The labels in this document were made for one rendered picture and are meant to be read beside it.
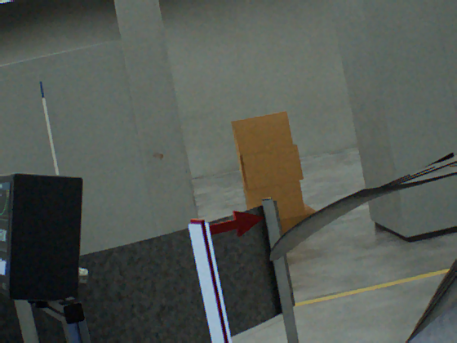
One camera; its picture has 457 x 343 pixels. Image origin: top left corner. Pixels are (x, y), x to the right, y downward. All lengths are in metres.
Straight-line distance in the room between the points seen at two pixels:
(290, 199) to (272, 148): 0.56
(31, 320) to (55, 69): 4.54
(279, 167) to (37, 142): 2.99
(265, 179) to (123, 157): 2.46
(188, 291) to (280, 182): 6.25
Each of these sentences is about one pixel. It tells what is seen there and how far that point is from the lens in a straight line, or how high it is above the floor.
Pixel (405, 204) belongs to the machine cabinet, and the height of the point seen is 0.32.
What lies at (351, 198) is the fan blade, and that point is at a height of 1.19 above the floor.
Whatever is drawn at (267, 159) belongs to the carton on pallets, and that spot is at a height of 0.78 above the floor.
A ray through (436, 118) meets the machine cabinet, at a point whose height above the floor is 0.96.
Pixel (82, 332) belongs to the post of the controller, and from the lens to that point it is 1.27.
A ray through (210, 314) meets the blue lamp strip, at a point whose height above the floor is 1.11.
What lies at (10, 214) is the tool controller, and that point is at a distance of 1.30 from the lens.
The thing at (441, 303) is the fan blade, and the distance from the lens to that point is 1.06.
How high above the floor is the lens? 1.27
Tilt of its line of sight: 3 degrees down
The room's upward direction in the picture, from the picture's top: 11 degrees counter-clockwise
